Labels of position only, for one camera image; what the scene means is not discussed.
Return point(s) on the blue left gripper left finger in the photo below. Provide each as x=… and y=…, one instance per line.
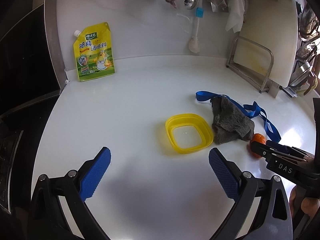
x=92, y=171

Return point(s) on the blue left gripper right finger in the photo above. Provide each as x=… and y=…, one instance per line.
x=226, y=173

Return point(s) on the orange peel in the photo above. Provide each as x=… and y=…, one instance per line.
x=255, y=143

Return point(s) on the dark grey rag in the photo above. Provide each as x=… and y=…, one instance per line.
x=229, y=123

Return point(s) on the right hand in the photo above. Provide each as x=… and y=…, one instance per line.
x=309, y=205

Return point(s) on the glass pot lid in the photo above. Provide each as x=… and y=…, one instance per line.
x=300, y=75

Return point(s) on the steel cutting board rack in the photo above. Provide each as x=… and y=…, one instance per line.
x=252, y=61

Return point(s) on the yellow seasoning pouch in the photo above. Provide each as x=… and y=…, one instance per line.
x=93, y=52

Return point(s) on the white bottle brush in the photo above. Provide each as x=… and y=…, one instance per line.
x=193, y=44

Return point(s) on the black lid rack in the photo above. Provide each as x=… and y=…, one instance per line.
x=307, y=50

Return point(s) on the white cutting board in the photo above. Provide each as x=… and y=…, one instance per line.
x=274, y=24

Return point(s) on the white hanging cloth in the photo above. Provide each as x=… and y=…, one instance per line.
x=236, y=15

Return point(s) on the steel ladle with white handle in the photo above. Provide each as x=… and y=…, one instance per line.
x=189, y=4

